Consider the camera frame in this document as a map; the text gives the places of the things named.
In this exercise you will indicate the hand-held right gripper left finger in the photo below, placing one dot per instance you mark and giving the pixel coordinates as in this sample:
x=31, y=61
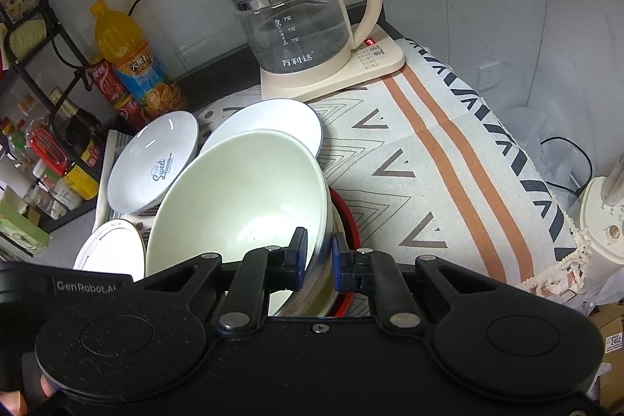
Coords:
x=297, y=256

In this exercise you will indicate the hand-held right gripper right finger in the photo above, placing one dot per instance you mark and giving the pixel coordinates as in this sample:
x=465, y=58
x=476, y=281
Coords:
x=341, y=271

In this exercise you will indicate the red plate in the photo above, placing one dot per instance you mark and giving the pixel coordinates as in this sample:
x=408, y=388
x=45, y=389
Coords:
x=353, y=226

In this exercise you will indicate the pale green bowl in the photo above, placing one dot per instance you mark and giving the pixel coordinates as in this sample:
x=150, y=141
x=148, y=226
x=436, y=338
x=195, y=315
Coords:
x=234, y=201

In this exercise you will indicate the white plate with blue rim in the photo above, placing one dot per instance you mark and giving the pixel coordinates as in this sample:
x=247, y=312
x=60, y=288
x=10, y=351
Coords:
x=268, y=118

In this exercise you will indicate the person's left hand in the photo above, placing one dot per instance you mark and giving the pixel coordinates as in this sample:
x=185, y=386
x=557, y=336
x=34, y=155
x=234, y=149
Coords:
x=12, y=404

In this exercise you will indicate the plain white plate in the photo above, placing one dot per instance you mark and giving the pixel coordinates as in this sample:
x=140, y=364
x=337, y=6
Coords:
x=319, y=284

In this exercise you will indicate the olive yellow plate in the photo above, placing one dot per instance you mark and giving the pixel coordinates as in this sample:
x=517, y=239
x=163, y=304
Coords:
x=326, y=306

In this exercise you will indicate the green cardboard box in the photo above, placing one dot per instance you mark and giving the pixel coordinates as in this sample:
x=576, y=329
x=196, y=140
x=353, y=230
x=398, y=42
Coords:
x=19, y=231

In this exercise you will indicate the white plate with gold rim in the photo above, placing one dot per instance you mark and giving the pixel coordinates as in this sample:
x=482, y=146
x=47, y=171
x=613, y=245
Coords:
x=107, y=250

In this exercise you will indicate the patterned tablecloth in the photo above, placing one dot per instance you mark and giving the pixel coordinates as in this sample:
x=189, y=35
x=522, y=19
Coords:
x=414, y=182

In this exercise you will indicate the red lid jar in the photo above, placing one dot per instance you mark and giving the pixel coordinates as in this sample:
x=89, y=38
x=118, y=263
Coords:
x=46, y=148

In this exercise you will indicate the yellow container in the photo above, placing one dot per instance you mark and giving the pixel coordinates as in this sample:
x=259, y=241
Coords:
x=80, y=138

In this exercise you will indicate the white bowl with blue print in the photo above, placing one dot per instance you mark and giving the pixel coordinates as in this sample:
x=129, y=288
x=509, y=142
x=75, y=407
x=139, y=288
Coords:
x=146, y=162

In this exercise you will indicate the red drink can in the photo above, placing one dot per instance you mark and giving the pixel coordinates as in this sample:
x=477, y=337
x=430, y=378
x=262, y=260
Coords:
x=134, y=111
x=105, y=82

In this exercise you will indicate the cream kettle base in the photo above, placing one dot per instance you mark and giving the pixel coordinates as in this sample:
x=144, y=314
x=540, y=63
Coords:
x=375, y=60

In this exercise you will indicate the noodle packet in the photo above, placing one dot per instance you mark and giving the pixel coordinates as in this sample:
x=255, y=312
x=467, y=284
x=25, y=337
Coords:
x=27, y=37

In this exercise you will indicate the white standing appliance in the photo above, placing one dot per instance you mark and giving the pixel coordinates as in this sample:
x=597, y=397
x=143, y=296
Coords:
x=604, y=221

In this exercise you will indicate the brown cardboard box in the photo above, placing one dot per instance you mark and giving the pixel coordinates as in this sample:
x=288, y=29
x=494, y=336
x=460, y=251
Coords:
x=609, y=348

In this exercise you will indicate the white wall outlet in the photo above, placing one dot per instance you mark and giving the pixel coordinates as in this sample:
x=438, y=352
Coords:
x=490, y=75

